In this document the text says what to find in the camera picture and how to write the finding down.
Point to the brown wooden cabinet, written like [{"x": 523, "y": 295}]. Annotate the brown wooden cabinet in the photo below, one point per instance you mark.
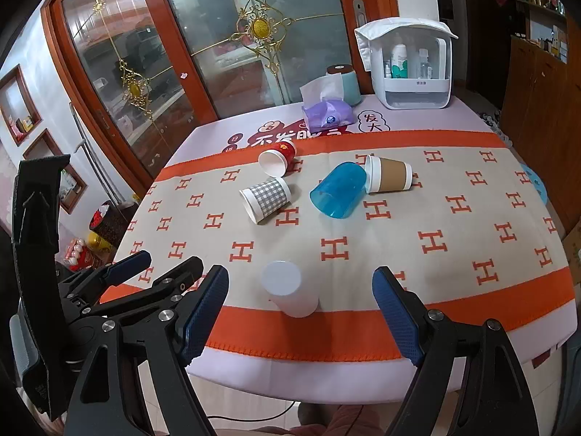
[{"x": 531, "y": 81}]

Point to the orange and beige patterned blanket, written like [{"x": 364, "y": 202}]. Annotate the orange and beige patterned blanket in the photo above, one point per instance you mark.
[{"x": 363, "y": 272}]

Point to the teal canister with brown lid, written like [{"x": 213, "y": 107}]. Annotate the teal canister with brown lid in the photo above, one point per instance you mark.
[{"x": 350, "y": 86}]

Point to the yellow container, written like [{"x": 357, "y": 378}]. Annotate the yellow container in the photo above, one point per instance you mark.
[{"x": 97, "y": 241}]

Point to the grey checked paper cup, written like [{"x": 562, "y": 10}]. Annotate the grey checked paper cup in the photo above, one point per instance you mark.
[{"x": 270, "y": 195}]

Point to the red box of white balls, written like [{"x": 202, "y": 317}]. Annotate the red box of white balls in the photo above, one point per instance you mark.
[{"x": 81, "y": 254}]

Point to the blue transparent plastic cup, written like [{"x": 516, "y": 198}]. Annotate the blue transparent plastic cup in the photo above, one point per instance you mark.
[{"x": 338, "y": 186}]

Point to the clear plastic bottle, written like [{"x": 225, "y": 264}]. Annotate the clear plastic bottle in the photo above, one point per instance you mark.
[{"x": 424, "y": 63}]

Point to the wooden framed glass door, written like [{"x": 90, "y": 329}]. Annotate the wooden framed glass door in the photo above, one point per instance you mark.
[
  {"x": 295, "y": 54},
  {"x": 113, "y": 32}
]

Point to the cardboard box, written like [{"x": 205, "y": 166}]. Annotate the cardboard box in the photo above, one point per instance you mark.
[{"x": 573, "y": 247}]

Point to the wooden framed wall niche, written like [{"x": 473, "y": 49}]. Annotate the wooden framed wall niche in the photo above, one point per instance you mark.
[
  {"x": 59, "y": 168},
  {"x": 18, "y": 104}
]

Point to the orange patterned tablecloth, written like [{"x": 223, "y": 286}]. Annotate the orange patterned tablecloth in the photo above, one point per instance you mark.
[{"x": 454, "y": 113}]

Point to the red paper cup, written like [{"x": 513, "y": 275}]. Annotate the red paper cup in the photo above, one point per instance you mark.
[{"x": 283, "y": 150}]

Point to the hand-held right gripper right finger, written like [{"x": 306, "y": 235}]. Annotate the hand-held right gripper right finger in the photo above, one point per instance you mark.
[{"x": 397, "y": 313}]

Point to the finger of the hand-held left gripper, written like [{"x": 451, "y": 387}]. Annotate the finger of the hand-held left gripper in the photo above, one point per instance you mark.
[
  {"x": 181, "y": 275},
  {"x": 129, "y": 265}
]

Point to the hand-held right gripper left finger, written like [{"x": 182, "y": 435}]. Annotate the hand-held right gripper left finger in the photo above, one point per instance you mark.
[{"x": 204, "y": 313}]

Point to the white bottle with teal label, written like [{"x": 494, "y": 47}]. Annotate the white bottle with teal label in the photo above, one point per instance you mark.
[{"x": 398, "y": 61}]

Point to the white plastic cup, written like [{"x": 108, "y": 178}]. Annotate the white plastic cup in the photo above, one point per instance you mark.
[{"x": 283, "y": 281}]

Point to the person's leg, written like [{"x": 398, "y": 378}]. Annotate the person's leg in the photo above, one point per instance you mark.
[{"x": 331, "y": 420}]

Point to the red patterned bin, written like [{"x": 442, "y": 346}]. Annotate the red patterned bin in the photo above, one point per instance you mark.
[{"x": 106, "y": 225}]

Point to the brown sleeved paper cup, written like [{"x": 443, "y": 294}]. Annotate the brown sleeved paper cup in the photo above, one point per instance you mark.
[{"x": 390, "y": 175}]

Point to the white cosmetic storage box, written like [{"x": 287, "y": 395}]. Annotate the white cosmetic storage box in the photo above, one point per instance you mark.
[{"x": 408, "y": 93}]

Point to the white refrigerator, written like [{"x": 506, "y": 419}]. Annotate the white refrigerator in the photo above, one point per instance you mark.
[{"x": 95, "y": 154}]

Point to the purple tissue pack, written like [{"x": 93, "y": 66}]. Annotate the purple tissue pack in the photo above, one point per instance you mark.
[{"x": 327, "y": 116}]

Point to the blue plastic stool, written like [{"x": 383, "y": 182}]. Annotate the blue plastic stool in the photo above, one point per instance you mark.
[{"x": 535, "y": 186}]

